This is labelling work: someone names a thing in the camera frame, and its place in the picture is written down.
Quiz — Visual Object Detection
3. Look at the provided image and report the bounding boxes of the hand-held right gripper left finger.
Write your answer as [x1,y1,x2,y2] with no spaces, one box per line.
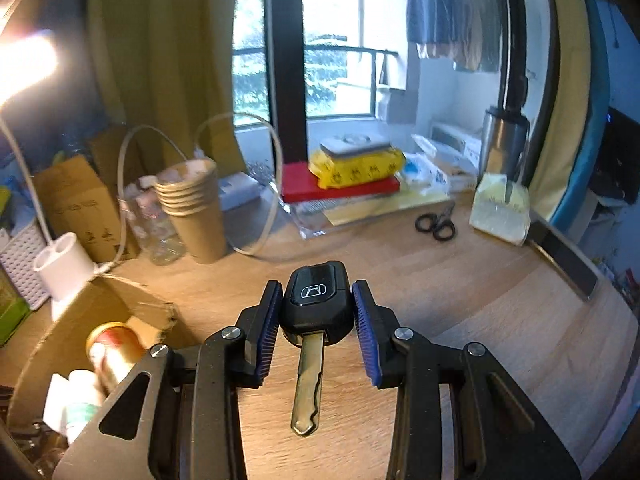
[52,280,284,480]

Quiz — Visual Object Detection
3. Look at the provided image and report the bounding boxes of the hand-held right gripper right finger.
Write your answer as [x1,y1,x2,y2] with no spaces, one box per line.
[351,280,581,480]

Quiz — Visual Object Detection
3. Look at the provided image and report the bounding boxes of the black car key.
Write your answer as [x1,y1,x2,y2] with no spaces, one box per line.
[278,260,354,437]

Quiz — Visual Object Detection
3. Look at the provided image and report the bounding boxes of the red and gold tin can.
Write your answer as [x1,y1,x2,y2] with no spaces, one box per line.
[84,321,152,397]

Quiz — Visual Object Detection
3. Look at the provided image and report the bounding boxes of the brown cardboard box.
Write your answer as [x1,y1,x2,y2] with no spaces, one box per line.
[9,274,180,432]

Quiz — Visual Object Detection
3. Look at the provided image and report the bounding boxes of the white pill bottle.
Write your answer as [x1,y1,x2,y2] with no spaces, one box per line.
[64,368,109,445]

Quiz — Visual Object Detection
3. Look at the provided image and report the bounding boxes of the white wall charger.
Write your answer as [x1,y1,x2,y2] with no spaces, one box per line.
[42,374,77,427]

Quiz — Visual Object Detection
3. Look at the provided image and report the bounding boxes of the clear plastic folder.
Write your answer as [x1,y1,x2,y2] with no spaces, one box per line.
[281,191,457,242]

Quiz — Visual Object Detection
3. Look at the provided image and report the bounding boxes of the stack of brown paper cups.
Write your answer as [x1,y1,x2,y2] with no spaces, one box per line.
[153,156,229,265]

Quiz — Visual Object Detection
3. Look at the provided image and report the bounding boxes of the black scissors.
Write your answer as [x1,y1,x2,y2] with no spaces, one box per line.
[413,199,458,243]

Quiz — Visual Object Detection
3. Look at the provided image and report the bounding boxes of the red book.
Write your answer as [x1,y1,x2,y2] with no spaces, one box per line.
[280,161,402,204]

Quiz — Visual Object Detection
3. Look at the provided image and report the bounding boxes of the stack of clear plastic cups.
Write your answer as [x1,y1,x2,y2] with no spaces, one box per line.
[119,174,189,267]

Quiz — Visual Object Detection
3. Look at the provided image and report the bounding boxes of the yellow packet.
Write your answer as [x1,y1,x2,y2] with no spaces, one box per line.
[306,146,407,191]

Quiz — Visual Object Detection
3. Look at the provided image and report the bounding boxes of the white and blue plastic bags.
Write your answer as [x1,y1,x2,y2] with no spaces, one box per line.
[396,134,452,197]

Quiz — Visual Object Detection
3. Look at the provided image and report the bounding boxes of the pale green tissue pack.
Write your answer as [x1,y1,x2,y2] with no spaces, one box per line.
[468,171,534,248]

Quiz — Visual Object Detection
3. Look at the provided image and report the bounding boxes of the grey kitchen scale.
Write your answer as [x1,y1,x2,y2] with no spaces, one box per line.
[319,132,392,158]

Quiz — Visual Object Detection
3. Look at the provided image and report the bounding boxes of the black smartphone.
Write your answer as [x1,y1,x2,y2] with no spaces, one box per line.
[526,211,602,303]

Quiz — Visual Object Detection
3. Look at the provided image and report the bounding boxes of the white appliance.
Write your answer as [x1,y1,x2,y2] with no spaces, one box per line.
[429,118,487,162]

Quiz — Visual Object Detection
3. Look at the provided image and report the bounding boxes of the white desk lamp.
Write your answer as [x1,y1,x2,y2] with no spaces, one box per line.
[0,29,97,322]

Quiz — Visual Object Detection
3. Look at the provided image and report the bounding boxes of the steel thermos mug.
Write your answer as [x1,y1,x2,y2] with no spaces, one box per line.
[479,104,532,184]

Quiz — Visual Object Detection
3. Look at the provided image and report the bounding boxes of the brown lamp packaging box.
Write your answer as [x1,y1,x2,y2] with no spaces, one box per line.
[31,124,142,264]

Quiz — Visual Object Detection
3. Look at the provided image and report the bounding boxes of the white plastic basket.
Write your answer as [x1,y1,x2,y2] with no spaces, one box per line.
[0,221,52,312]

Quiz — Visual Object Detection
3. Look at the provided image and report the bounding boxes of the green snack bag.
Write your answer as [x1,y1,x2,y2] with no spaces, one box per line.
[0,184,32,347]

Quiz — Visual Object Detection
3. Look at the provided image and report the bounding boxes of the black balcony railing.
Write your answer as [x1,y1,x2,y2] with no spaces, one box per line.
[231,44,402,117]

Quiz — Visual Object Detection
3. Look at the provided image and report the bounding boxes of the yellow-green curtain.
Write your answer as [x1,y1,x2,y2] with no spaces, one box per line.
[86,0,247,172]
[529,0,592,222]

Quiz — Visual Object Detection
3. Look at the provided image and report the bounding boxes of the black monitor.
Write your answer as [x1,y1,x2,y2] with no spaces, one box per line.
[589,106,640,202]

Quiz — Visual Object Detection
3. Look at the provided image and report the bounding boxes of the blue curtain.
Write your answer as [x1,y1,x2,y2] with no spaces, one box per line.
[49,0,122,162]
[549,0,617,242]

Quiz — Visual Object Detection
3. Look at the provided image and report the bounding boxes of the hanging beige shirt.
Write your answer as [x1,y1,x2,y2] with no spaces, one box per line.
[416,0,507,74]

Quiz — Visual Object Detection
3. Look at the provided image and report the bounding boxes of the hanging blue shirt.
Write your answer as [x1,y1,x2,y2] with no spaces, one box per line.
[404,0,454,47]

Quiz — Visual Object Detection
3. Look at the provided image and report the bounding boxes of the white charging cable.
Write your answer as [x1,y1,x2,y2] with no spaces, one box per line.
[193,111,282,257]

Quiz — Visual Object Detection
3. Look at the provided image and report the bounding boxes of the white lamp cable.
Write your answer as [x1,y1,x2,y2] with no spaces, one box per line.
[97,123,202,276]

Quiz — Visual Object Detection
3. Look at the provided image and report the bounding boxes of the black sliding door frame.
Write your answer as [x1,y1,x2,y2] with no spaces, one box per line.
[263,0,559,187]

